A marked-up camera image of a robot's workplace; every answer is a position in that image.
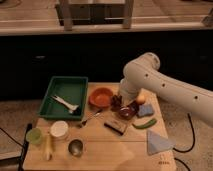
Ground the green cup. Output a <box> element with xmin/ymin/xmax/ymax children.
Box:
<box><xmin>26</xmin><ymin>128</ymin><xmax>43</xmax><ymax>145</ymax></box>

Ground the small yellow onion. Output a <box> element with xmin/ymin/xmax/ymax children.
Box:
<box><xmin>136</xmin><ymin>95</ymin><xmax>146</xmax><ymax>104</ymax></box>

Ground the metal fork dark handle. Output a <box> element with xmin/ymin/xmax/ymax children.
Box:
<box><xmin>78</xmin><ymin>109</ymin><xmax>102</xmax><ymax>128</ymax></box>

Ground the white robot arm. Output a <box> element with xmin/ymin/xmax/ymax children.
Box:
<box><xmin>118</xmin><ymin>52</ymin><xmax>213</xmax><ymax>127</ymax></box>

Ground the dark brown bowl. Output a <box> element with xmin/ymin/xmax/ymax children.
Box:
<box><xmin>118</xmin><ymin>107</ymin><xmax>137</xmax><ymax>120</ymax></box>

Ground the black bar table edge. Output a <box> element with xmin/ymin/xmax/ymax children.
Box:
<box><xmin>18</xmin><ymin>123</ymin><xmax>32</xmax><ymax>171</ymax></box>

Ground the blue triangular cloth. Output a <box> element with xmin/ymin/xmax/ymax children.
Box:
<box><xmin>147</xmin><ymin>130</ymin><xmax>174</xmax><ymax>155</ymax></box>

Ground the wooden shelf frame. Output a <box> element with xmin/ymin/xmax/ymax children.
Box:
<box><xmin>55</xmin><ymin>0</ymin><xmax>134</xmax><ymax>31</ymax></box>

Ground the red bowl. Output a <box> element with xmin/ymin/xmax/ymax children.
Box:
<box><xmin>89</xmin><ymin>87</ymin><xmax>113</xmax><ymax>108</ymax></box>

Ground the black cable right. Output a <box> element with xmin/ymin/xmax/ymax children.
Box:
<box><xmin>173</xmin><ymin>113</ymin><xmax>196</xmax><ymax>154</ymax></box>

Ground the green plastic tray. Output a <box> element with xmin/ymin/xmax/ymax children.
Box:
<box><xmin>39</xmin><ymin>76</ymin><xmax>88</xmax><ymax>121</ymax></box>

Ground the brown rectangular block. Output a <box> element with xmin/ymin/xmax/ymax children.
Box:
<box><xmin>104</xmin><ymin>120</ymin><xmax>127</xmax><ymax>135</ymax></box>

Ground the green pepper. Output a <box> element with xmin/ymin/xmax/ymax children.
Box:
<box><xmin>132</xmin><ymin>118</ymin><xmax>157</xmax><ymax>129</ymax></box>

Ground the metal cup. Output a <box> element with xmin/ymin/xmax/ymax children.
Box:
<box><xmin>68</xmin><ymin>139</ymin><xmax>83</xmax><ymax>157</ymax></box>

